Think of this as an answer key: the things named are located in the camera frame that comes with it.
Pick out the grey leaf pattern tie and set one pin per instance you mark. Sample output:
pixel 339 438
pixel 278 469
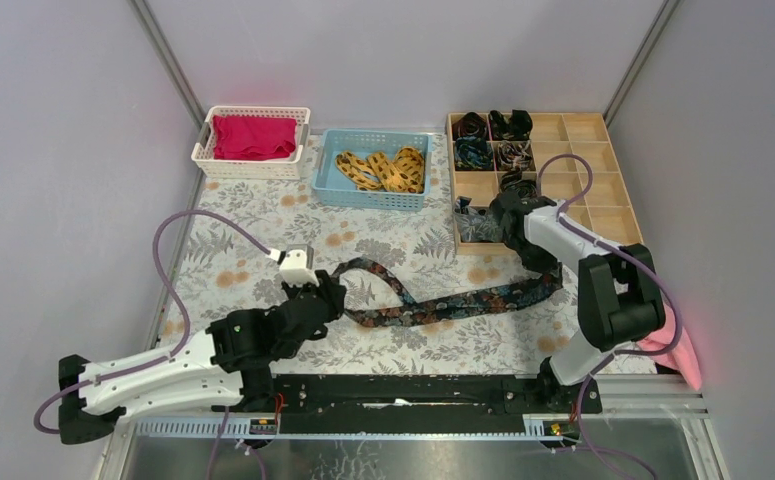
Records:
pixel 475 224

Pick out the light blue plastic basket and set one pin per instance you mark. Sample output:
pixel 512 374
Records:
pixel 335 189

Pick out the blue floral rolled tie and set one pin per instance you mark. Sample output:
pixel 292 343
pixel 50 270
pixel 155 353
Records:
pixel 472 154

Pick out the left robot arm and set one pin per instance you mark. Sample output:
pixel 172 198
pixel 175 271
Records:
pixel 225 365

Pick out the white plastic basket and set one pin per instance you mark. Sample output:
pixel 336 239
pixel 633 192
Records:
pixel 287 168

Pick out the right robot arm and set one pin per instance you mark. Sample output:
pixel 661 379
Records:
pixel 618 298

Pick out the dark red rolled tie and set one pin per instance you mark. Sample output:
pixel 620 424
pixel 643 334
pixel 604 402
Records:
pixel 470 125

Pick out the yellow insect pattern tie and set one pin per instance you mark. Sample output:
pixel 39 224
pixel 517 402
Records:
pixel 404 173

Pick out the dark floral pattern tie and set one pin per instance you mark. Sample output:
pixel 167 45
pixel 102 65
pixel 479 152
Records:
pixel 413 313

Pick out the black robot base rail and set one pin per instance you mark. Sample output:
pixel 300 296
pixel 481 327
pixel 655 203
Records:
pixel 415 404

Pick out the black floral rolled tie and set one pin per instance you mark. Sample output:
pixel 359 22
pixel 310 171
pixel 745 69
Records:
pixel 517 126

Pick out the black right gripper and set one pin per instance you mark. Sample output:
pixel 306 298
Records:
pixel 549 265

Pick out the magenta cloth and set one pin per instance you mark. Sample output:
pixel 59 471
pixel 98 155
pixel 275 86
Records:
pixel 254 138

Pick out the wooden compartment organizer tray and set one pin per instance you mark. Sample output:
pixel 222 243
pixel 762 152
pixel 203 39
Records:
pixel 573 160

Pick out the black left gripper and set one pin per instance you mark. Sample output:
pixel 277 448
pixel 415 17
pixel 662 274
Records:
pixel 324 295

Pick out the dark grey rolled tie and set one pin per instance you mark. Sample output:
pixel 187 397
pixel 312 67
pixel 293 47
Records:
pixel 521 183

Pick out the pink cloth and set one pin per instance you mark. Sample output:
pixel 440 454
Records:
pixel 682 358

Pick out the brown paisley rolled tie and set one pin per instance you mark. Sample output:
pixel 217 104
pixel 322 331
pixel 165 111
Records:
pixel 513 156

